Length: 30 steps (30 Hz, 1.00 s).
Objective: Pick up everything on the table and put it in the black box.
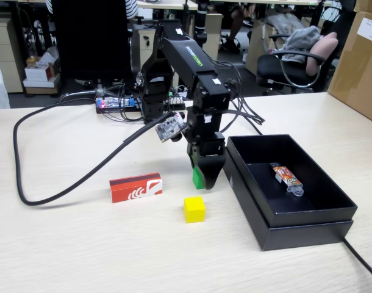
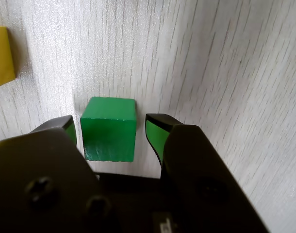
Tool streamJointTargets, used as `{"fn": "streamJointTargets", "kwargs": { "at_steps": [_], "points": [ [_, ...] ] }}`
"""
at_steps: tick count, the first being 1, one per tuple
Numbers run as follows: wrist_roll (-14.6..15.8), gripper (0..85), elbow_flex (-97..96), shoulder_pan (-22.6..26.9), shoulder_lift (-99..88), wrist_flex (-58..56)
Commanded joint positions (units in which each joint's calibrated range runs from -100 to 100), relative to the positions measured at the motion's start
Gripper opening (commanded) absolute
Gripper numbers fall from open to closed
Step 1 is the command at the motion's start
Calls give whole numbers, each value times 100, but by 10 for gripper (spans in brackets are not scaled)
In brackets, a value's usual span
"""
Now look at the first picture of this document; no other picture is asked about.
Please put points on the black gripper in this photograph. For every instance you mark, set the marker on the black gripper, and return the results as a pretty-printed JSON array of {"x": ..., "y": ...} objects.
[{"x": 210, "y": 146}]

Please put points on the green cube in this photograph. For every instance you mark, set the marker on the green cube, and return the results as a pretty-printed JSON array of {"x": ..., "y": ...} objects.
[{"x": 197, "y": 180}]

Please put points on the yellow cube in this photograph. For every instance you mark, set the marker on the yellow cube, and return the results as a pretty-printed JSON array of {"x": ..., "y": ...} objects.
[{"x": 194, "y": 210}]

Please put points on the orange printed carton box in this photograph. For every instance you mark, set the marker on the orange printed carton box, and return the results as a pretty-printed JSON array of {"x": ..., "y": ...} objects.
[{"x": 134, "y": 190}]

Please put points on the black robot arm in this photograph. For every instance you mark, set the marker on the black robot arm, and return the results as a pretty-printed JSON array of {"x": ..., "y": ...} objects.
[{"x": 186, "y": 58}]

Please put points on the black cardboard box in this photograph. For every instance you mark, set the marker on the black cardboard box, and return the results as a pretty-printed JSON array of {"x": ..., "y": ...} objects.
[{"x": 311, "y": 216}]

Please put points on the black open box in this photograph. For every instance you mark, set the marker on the black open box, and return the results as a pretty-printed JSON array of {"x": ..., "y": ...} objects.
[{"x": 308, "y": 236}]

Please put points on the large brown cardboard box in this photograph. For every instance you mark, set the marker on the large brown cardboard box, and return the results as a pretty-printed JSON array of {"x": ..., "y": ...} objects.
[{"x": 356, "y": 76}]

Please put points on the white cardboard box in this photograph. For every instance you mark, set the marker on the white cardboard box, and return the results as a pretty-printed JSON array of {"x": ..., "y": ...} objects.
[{"x": 38, "y": 71}]

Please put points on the small brown cardboard box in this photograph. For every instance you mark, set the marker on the small brown cardboard box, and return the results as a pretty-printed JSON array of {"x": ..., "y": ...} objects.
[{"x": 369, "y": 4}]

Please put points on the colourful patterned plastic stick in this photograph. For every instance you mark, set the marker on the colourful patterned plastic stick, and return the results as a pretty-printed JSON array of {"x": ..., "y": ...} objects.
[{"x": 286, "y": 177}]

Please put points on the robot controller circuit board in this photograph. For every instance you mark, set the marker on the robot controller circuit board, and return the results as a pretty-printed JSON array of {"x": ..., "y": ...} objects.
[{"x": 113, "y": 103}]

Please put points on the black office chair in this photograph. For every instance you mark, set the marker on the black office chair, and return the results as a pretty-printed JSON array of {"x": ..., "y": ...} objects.
[{"x": 274, "y": 68}]

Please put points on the plain beige cabinet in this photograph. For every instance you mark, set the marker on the plain beige cabinet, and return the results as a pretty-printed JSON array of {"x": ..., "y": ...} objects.
[{"x": 213, "y": 36}]

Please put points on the black pole stand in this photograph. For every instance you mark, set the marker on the black pole stand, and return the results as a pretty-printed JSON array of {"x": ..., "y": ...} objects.
[{"x": 201, "y": 27}]

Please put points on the seated person legs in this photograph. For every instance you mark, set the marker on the seated person legs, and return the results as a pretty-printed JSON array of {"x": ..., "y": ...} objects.
[{"x": 238, "y": 21}]

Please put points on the grey cloth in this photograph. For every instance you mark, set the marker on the grey cloth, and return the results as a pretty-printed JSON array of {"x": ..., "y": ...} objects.
[{"x": 302, "y": 39}]

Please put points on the pink cushion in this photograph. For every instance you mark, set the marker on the pink cushion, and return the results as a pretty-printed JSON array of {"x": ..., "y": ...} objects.
[{"x": 321, "y": 52}]

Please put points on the light wood desk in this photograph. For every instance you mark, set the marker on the light wood desk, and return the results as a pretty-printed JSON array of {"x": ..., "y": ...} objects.
[{"x": 161, "y": 3}]

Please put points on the black computer monitor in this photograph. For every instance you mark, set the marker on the black computer monitor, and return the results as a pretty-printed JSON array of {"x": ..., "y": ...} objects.
[{"x": 91, "y": 36}]

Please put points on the person in striped shirt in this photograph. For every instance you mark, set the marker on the person in striped shirt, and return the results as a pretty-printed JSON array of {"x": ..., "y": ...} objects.
[{"x": 131, "y": 7}]

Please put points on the flat beige carton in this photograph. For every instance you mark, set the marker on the flat beige carton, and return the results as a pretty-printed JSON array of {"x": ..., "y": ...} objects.
[{"x": 41, "y": 88}]

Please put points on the beige drawer cabinet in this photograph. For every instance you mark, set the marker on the beige drawer cabinet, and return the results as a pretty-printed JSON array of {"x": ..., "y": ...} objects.
[{"x": 6, "y": 55}]

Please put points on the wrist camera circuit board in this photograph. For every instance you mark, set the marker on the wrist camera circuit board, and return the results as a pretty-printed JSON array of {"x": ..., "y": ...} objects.
[{"x": 170, "y": 126}]

